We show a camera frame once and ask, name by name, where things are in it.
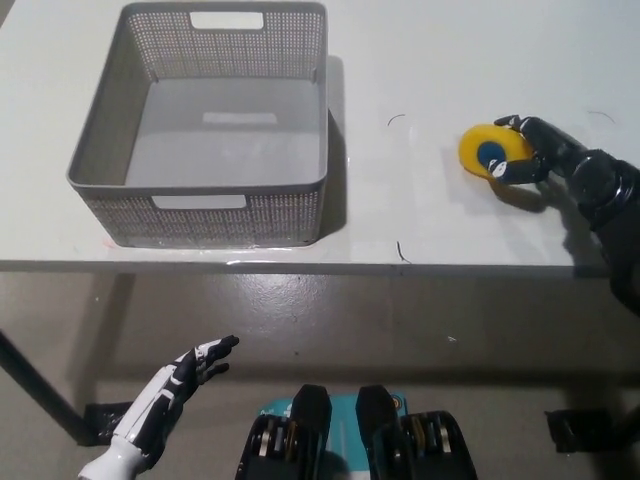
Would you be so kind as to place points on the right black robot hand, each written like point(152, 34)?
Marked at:
point(552, 145)

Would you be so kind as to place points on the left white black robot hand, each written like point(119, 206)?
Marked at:
point(155, 400)

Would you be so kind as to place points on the grey perforated plastic basket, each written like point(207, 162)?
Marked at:
point(280, 215)

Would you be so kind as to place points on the black table leg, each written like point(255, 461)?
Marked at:
point(40, 385)

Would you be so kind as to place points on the black floor foot plate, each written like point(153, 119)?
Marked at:
point(105, 422)
point(580, 430)

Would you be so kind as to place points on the yellow rubber duck toy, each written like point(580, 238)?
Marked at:
point(480, 142)

